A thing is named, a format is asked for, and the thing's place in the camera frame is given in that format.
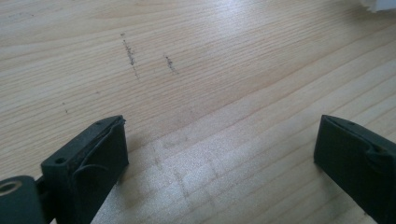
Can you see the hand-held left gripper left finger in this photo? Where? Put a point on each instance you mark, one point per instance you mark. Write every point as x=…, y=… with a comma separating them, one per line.
x=90, y=161

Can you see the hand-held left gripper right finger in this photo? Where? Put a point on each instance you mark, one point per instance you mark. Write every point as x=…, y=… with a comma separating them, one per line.
x=358, y=161

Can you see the white magazine with picture grid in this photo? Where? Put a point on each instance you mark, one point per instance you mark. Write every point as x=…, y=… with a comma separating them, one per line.
x=383, y=3

